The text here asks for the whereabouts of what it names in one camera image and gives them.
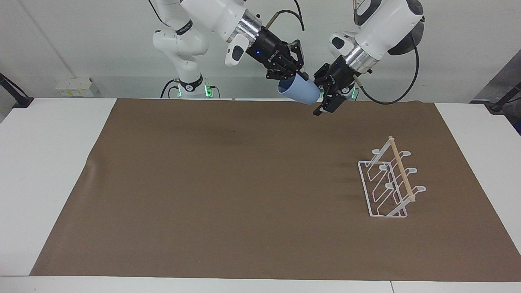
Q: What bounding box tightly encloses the black cable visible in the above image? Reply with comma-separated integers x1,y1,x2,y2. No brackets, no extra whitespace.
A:
147,0,169,27
160,79,180,99
352,33,420,105
266,0,306,32

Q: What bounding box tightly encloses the black stand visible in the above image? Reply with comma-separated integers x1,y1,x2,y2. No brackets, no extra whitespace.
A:
484,81,521,115
0,72,34,109

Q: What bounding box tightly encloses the light blue cup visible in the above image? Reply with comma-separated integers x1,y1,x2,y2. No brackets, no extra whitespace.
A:
278,74,322,106

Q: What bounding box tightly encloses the white socket box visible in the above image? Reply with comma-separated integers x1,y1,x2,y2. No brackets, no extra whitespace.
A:
56,77,94,98

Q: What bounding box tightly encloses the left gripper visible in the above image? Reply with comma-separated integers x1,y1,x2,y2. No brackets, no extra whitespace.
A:
312,60,357,117

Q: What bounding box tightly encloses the white wire cup holder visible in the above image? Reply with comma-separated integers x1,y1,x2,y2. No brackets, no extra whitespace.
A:
357,136,427,219

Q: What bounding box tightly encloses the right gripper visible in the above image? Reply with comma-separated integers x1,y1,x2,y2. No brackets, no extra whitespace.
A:
247,26,310,81

